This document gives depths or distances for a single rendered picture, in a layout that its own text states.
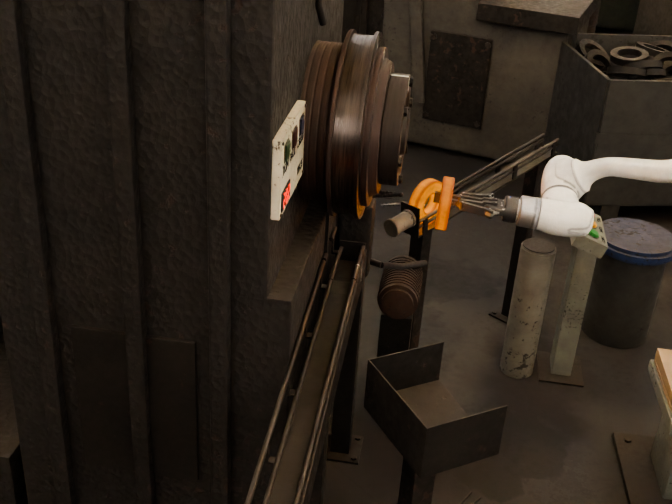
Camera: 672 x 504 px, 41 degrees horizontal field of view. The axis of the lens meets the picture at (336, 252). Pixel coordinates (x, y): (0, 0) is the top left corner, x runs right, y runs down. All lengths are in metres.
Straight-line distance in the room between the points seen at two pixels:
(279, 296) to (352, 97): 0.48
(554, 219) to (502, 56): 2.46
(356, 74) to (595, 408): 1.66
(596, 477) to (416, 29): 2.81
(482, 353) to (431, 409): 1.32
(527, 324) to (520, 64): 2.04
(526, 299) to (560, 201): 0.66
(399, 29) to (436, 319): 2.00
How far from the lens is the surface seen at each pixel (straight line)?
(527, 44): 4.88
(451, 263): 4.00
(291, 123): 1.91
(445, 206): 2.51
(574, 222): 2.56
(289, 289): 2.01
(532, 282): 3.11
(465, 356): 3.40
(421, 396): 2.16
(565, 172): 2.65
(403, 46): 5.07
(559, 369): 3.37
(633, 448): 3.12
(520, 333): 3.22
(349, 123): 2.06
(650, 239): 3.52
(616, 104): 4.32
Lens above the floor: 1.91
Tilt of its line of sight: 28 degrees down
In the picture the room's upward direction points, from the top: 4 degrees clockwise
